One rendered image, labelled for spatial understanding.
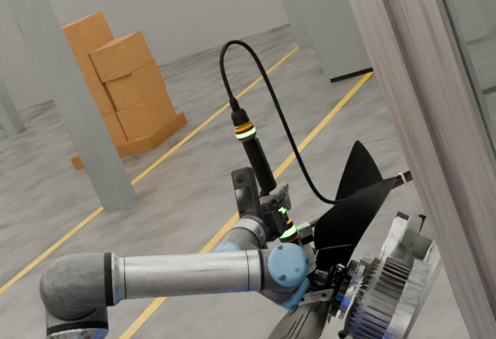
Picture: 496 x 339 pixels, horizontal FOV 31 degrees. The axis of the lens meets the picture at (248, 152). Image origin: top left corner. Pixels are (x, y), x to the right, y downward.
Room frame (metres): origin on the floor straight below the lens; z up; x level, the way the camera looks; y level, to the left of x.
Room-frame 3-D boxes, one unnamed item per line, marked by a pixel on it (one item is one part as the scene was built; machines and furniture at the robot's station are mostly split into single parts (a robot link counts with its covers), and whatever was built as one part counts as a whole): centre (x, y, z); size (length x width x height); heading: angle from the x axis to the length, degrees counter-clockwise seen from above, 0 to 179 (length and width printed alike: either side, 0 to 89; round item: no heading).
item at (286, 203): (1.90, -0.04, 1.44); 0.09 x 0.03 x 0.06; 144
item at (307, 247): (1.92, -0.02, 1.31); 0.09 x 0.07 x 0.10; 99
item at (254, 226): (1.74, 0.07, 1.44); 0.08 x 0.05 x 0.08; 64
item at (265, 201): (1.82, 0.03, 1.44); 0.12 x 0.08 x 0.09; 154
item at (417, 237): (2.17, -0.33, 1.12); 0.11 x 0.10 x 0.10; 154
